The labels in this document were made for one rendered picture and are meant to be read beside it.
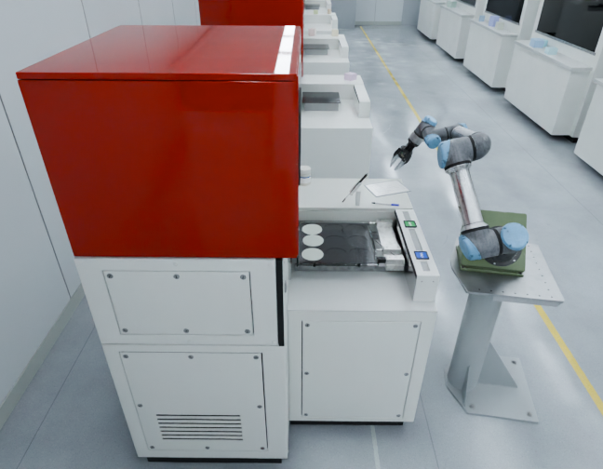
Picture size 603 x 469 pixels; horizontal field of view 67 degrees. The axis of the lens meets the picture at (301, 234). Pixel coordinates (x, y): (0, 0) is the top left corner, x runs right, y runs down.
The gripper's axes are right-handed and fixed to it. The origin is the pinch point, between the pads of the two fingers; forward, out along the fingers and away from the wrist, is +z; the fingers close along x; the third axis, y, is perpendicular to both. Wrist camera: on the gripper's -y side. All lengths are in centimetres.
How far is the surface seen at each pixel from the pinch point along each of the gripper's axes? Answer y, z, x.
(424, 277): 91, -9, 33
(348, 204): 45.5, 11.5, -8.9
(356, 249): 74, 11, 6
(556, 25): -483, -80, 82
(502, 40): -583, -19, 45
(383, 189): 22.8, 4.2, 2.1
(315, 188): 35.0, 21.9, -28.1
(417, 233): 59, -6, 24
